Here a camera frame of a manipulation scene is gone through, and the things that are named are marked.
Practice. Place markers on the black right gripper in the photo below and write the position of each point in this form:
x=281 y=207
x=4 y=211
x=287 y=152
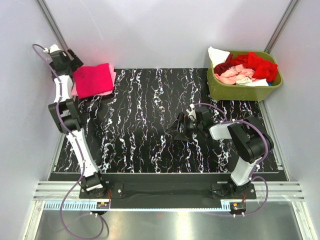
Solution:
x=175 y=126

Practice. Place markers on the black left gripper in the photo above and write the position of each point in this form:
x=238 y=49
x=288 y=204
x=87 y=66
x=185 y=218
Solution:
x=75 y=63

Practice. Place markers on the magenta t shirt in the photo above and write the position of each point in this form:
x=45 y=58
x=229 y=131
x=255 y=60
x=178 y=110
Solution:
x=93 y=80

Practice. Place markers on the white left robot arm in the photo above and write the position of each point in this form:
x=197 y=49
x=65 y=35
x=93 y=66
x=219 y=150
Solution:
x=67 y=119

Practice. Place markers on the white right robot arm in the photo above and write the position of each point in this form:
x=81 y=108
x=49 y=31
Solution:
x=250 y=139

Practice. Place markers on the black marbled table mat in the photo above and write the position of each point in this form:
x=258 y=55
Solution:
x=127 y=131

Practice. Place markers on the folded pink t shirt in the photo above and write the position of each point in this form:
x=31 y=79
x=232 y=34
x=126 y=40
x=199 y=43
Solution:
x=110 y=92

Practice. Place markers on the olive green plastic basket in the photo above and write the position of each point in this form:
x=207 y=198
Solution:
x=245 y=89

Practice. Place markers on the peach garment in basket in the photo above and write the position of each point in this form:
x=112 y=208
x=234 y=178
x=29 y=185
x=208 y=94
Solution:
x=234 y=74

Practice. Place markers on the dark red garment in basket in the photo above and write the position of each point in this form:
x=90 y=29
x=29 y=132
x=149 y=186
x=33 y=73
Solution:
x=222 y=67

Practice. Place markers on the white cloth in basket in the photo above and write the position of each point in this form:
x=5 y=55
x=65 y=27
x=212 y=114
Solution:
x=217 y=56

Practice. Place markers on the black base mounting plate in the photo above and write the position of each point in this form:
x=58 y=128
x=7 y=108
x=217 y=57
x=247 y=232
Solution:
x=154 y=202

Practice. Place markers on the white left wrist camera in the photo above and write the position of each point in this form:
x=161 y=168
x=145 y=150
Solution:
x=55 y=53

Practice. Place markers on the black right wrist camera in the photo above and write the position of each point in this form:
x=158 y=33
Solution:
x=202 y=114

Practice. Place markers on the left aluminium corner post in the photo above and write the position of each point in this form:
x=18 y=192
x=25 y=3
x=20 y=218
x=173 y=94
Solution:
x=44 y=8

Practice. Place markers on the aluminium corner post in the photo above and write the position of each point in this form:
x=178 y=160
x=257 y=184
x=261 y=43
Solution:
x=291 y=7
x=44 y=8

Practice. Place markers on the aluminium frame rail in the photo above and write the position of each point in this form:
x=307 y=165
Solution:
x=57 y=190

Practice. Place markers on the right aluminium corner post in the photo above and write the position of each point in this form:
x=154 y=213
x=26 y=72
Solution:
x=291 y=7

